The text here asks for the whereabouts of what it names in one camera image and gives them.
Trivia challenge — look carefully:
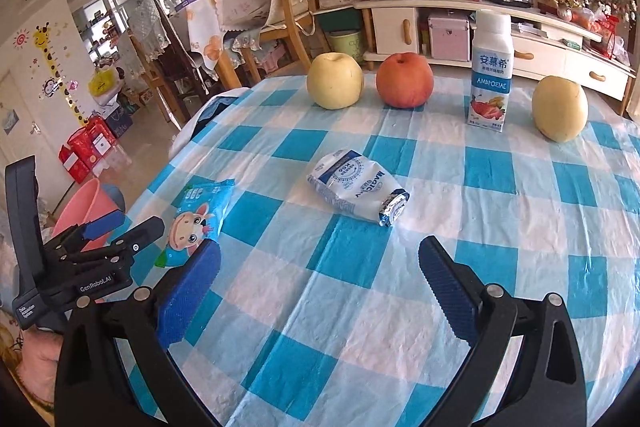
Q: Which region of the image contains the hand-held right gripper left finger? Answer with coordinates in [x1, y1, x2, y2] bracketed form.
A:
[54, 238, 223, 427]

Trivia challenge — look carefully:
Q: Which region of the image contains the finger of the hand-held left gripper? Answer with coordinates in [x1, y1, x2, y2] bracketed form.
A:
[47, 210, 126, 253]
[107, 217, 166, 265]

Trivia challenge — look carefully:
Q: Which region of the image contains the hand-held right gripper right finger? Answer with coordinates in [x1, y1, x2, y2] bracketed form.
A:
[417, 236, 588, 427]

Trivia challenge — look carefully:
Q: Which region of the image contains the pink plastic bin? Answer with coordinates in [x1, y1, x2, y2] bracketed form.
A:
[50, 178, 126, 253]

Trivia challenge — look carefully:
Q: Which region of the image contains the blue cartoon packet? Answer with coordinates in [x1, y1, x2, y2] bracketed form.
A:
[155, 178, 236, 268]

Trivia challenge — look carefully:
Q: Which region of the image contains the white blue snack packet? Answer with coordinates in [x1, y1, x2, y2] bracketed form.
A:
[306, 149, 410, 228]

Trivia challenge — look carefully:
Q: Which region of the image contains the person's left hand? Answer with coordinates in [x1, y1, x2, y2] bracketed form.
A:
[16, 326, 67, 409]

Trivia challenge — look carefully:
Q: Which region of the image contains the red gift box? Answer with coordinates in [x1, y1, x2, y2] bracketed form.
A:
[67, 116, 119, 168]
[59, 144, 92, 184]

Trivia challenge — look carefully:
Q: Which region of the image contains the blue white checked tablecloth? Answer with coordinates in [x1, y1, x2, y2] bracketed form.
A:
[120, 74, 640, 427]

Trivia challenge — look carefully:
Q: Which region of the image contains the dark blue box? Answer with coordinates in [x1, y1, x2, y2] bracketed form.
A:
[102, 104, 134, 138]

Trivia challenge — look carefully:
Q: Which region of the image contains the white door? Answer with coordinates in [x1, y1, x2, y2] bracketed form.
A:
[0, 72, 47, 204]

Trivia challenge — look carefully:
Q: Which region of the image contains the yellow shopping bag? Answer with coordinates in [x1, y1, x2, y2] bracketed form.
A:
[89, 69, 120, 96]

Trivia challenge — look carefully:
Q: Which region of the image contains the navy white plastic bag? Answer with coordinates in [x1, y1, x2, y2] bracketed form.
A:
[170, 88, 248, 158]

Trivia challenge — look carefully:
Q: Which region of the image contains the giraffe height chart sticker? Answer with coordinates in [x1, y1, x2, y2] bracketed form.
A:
[32, 22, 89, 128]

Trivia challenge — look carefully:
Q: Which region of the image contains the dark wooden dining chair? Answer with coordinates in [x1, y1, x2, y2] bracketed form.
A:
[130, 0, 211, 130]

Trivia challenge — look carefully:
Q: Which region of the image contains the cluttered storage shelf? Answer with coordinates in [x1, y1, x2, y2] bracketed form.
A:
[75, 0, 132, 72]

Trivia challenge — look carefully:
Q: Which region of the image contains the red apple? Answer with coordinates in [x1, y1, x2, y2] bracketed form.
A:
[376, 52, 435, 109]

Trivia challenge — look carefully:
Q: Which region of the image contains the yellow pear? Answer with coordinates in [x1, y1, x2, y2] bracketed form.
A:
[531, 75, 589, 143]

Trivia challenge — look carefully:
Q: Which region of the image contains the white orange-print cloth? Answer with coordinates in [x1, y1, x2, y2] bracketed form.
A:
[187, 0, 223, 75]

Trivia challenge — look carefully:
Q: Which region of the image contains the white yogurt drink bottle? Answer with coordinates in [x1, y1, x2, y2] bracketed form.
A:
[466, 9, 513, 134]

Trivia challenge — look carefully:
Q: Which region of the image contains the pink case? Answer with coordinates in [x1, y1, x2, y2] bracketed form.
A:
[427, 14, 471, 62]

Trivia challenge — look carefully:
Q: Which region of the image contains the pale green bucket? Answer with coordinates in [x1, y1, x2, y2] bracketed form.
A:
[327, 29, 368, 64]

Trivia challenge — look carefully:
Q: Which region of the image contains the cream TV cabinet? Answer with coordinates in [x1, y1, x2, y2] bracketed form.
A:
[355, 0, 636, 115]

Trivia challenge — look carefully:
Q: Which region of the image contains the dark green storage box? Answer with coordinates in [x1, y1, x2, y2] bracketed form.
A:
[316, 7, 362, 32]

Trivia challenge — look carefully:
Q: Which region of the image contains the red gift bag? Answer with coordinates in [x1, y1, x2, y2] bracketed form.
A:
[594, 14, 620, 58]

